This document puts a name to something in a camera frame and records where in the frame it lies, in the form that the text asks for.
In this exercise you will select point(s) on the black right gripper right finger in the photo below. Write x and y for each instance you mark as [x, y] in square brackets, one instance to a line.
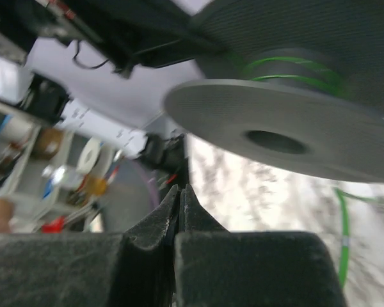
[214, 267]

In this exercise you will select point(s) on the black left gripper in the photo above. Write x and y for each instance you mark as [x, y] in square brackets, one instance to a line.
[128, 33]

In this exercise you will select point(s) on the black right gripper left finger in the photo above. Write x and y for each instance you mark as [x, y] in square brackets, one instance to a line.
[134, 268]

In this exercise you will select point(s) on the black cable spool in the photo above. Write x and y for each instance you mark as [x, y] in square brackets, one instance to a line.
[300, 86]

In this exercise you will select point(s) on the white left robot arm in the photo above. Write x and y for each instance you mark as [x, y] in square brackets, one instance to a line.
[100, 67]

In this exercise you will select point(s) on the background storage shelf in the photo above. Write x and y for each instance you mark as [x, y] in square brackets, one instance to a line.
[35, 200]

